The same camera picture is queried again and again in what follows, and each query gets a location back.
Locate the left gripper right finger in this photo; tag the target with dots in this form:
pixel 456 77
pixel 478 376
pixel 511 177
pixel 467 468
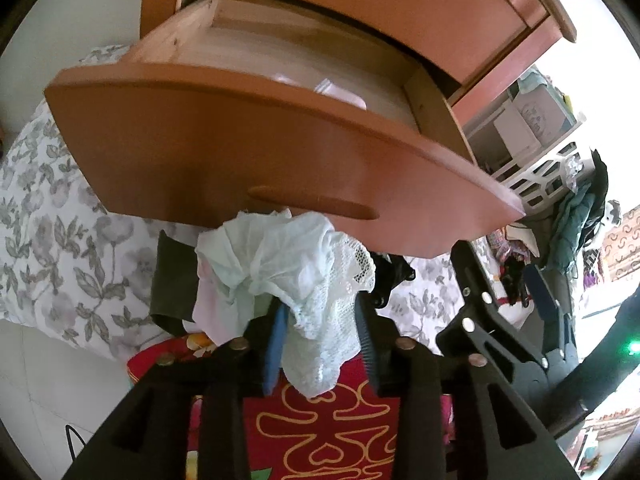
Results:
pixel 457 418

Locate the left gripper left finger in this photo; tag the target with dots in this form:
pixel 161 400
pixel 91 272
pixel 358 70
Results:
pixel 147 434

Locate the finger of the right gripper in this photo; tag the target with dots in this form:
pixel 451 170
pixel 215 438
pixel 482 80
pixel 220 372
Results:
pixel 549 291
pixel 478 327

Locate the black lace garment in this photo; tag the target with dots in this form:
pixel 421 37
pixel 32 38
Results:
pixel 390 271

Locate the grey green garment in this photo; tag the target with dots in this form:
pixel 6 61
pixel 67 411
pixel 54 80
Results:
pixel 174 285

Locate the pink garment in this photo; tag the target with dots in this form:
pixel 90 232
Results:
pixel 213 312

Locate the colourful toy pile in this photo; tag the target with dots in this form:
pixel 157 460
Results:
pixel 514 247

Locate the red floral blanket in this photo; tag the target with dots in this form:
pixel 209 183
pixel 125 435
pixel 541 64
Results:
pixel 346 433

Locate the teal jacket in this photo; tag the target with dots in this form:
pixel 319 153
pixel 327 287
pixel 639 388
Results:
pixel 578 216

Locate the mint green cloth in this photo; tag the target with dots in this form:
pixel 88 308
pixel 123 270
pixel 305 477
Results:
pixel 315 270

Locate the grey floral quilt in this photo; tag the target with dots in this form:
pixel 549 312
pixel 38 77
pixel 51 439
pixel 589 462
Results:
pixel 78 273

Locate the small white bedside shelf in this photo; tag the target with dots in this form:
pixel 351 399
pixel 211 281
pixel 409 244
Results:
pixel 526 118

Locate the pink pineapple sock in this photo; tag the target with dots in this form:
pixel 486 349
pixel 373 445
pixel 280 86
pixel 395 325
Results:
pixel 329 88

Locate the wooden nightstand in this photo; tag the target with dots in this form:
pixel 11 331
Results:
pixel 470 98

